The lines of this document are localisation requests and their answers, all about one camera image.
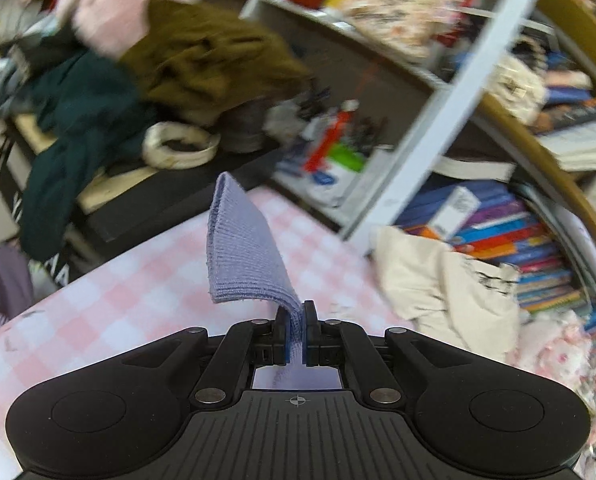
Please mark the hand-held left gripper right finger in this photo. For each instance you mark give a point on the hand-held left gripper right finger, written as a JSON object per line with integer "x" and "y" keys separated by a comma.
{"x": 309, "y": 340}

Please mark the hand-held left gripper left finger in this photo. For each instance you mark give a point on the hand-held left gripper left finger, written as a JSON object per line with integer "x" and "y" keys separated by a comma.
{"x": 282, "y": 340}

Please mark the purple and pink sweater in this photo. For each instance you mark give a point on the purple and pink sweater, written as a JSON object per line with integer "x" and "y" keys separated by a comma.
{"x": 243, "y": 250}

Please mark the pink checked cartoon desk mat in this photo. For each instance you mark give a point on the pink checked cartoon desk mat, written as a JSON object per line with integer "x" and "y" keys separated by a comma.
{"x": 153, "y": 285}

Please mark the cream tote bag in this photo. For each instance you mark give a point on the cream tote bag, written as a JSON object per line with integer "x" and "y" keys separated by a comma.
{"x": 443, "y": 285}

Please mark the white green container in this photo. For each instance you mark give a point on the white green container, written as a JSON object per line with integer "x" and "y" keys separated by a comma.
{"x": 343, "y": 170}

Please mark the black low cabinet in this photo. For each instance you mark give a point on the black low cabinet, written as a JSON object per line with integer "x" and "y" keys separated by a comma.
{"x": 143, "y": 210}

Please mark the white printed box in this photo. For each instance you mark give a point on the white printed box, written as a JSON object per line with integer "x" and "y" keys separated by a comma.
{"x": 453, "y": 212}

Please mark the red bottle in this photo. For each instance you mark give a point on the red bottle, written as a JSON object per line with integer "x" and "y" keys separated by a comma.
{"x": 328, "y": 135}

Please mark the row of colourful books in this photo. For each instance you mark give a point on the row of colourful books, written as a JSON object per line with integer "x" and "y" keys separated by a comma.
{"x": 518, "y": 240}

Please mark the white ribbon roll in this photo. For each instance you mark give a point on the white ribbon roll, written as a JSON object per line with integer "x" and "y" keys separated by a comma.
{"x": 153, "y": 147}

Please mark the white paperback book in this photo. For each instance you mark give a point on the white paperback book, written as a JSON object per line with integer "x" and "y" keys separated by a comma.
{"x": 473, "y": 169}

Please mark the purple bag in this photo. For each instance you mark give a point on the purple bag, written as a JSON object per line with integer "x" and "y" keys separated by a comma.
{"x": 3, "y": 285}

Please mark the olive green cloth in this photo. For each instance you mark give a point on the olive green cloth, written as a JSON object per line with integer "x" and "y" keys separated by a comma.
{"x": 203, "y": 60}

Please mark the white wooden bookshelf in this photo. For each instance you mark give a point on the white wooden bookshelf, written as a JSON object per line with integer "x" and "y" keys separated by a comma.
{"x": 458, "y": 90}

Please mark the dark green cloth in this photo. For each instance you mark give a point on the dark green cloth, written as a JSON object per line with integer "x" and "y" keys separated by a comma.
{"x": 78, "y": 125}

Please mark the floral printed cloth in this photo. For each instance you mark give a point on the floral printed cloth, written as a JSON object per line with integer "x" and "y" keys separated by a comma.
{"x": 403, "y": 5}

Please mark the pink fluffy cloth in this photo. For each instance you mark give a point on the pink fluffy cloth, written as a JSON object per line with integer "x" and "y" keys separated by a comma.
{"x": 108, "y": 15}

